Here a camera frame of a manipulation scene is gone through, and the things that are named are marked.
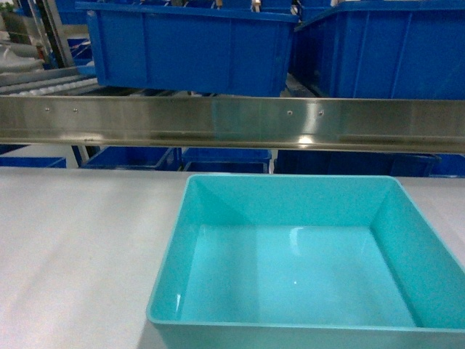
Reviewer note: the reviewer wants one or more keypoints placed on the stainless steel shelf rail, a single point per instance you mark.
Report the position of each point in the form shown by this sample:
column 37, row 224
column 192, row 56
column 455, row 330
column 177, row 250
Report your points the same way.
column 403, row 126

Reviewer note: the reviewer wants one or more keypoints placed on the teal plastic tray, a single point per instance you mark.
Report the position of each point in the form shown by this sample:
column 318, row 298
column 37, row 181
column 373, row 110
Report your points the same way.
column 300, row 261

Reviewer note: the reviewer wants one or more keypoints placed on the large blue bin left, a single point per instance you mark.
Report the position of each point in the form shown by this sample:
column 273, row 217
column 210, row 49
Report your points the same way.
column 189, row 48

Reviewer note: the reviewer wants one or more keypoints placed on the large blue bin right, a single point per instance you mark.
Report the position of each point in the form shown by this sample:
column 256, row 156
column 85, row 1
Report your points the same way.
column 383, row 50

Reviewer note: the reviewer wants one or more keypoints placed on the large blue bin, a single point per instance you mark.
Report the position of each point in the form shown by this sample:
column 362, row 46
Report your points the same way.
column 189, row 48
column 383, row 50

